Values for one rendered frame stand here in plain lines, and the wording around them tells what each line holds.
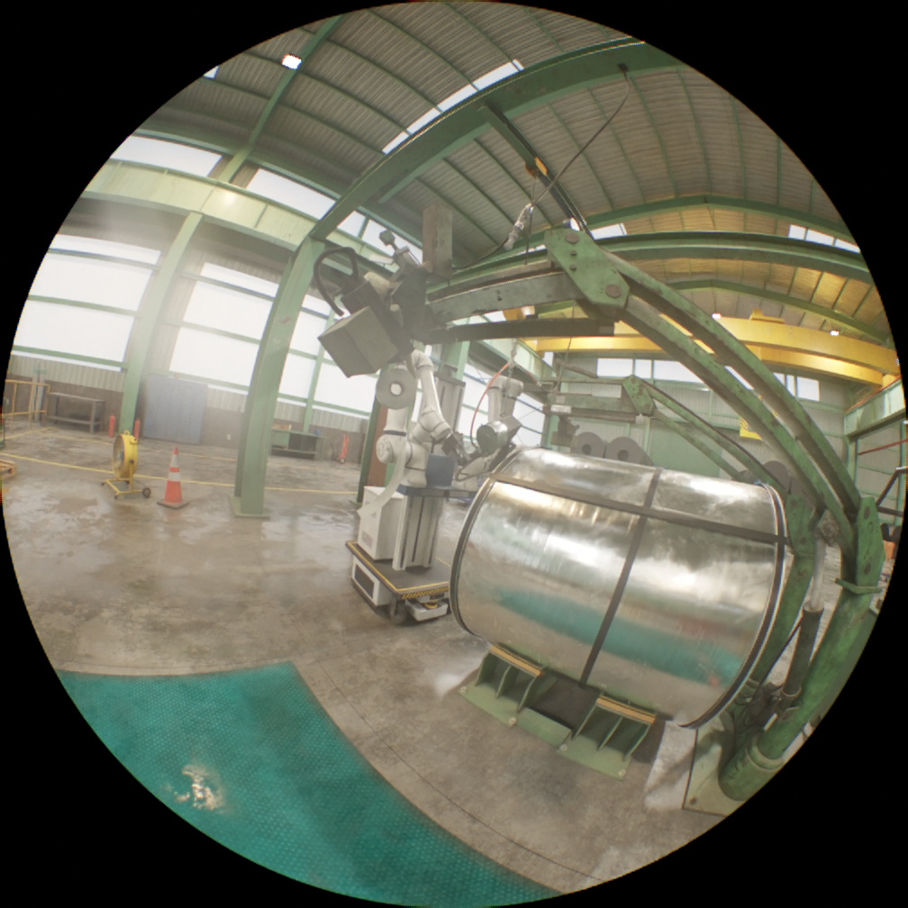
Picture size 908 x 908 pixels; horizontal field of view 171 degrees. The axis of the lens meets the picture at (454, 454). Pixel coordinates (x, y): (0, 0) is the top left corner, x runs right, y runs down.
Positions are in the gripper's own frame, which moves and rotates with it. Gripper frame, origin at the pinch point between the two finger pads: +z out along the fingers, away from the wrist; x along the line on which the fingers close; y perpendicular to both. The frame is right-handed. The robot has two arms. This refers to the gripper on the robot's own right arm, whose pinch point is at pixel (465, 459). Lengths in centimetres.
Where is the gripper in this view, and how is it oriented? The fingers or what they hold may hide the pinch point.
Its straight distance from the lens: 150.5
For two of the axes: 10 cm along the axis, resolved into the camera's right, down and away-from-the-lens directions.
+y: 6.8, -3.2, 6.6
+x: -4.3, 5.5, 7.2
